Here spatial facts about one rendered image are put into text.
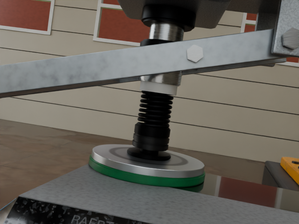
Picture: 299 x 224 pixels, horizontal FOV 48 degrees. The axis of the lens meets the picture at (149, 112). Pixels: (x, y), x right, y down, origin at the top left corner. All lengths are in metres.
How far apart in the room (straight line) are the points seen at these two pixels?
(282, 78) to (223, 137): 1.57
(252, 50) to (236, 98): 6.05
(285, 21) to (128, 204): 0.37
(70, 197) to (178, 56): 0.29
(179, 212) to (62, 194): 0.15
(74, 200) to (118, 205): 0.05
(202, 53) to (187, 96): 6.01
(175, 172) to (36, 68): 0.30
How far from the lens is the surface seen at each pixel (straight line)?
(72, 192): 0.46
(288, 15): 0.58
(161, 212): 0.43
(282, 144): 6.84
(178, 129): 6.60
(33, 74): 0.62
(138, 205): 0.44
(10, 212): 0.43
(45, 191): 0.46
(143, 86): 0.61
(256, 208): 0.53
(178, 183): 0.55
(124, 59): 0.58
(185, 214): 0.44
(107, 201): 0.44
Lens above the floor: 0.97
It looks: 3 degrees down
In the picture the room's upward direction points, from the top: 8 degrees clockwise
